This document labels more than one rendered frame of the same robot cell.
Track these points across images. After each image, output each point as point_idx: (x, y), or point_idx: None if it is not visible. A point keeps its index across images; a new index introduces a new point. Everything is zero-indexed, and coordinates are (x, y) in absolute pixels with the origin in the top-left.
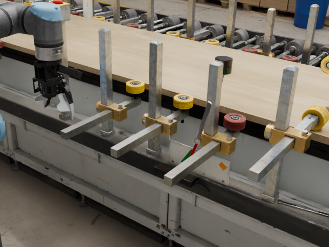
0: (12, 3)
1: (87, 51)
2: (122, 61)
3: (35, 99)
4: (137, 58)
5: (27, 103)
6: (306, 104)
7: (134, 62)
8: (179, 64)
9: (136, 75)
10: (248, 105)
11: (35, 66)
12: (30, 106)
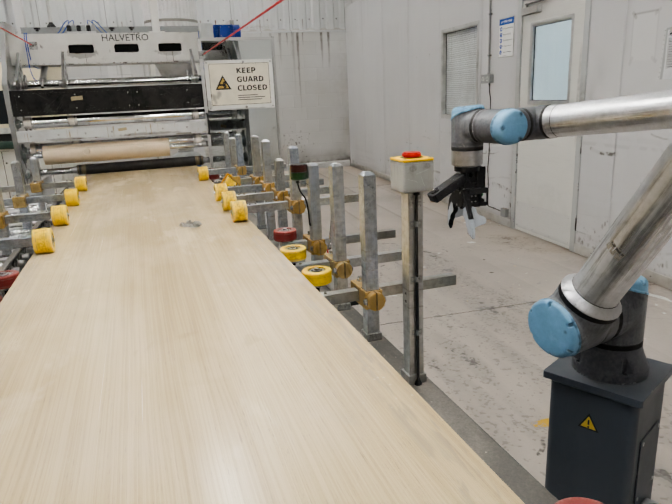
0: (502, 109)
1: (283, 366)
2: (263, 315)
3: (485, 220)
4: (216, 320)
5: (480, 442)
6: (189, 232)
7: (245, 308)
8: (183, 291)
9: (290, 283)
10: (244, 237)
11: (484, 172)
12: (473, 429)
